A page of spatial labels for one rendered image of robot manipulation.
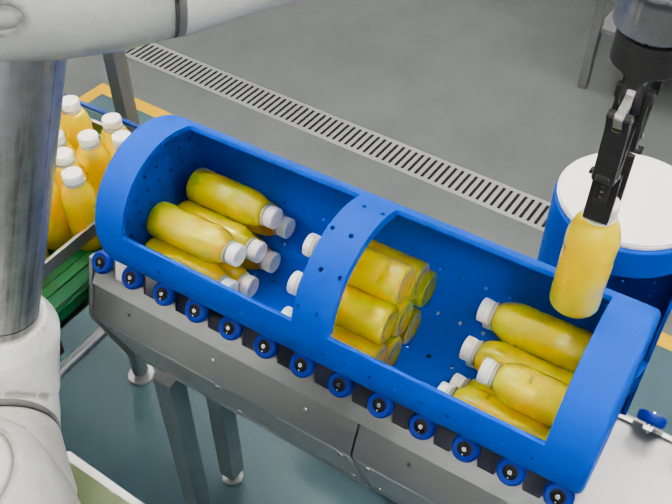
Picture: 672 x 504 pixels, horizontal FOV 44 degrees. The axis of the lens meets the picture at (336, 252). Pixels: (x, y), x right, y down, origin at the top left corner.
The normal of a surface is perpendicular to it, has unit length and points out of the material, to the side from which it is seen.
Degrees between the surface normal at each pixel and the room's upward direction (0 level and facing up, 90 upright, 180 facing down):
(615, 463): 0
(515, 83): 0
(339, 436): 70
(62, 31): 102
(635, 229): 0
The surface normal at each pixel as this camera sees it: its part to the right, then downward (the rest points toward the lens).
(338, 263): -0.29, -0.26
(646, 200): 0.00, -0.71
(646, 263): -0.01, 0.70
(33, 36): 0.18, 0.85
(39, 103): 0.72, 0.58
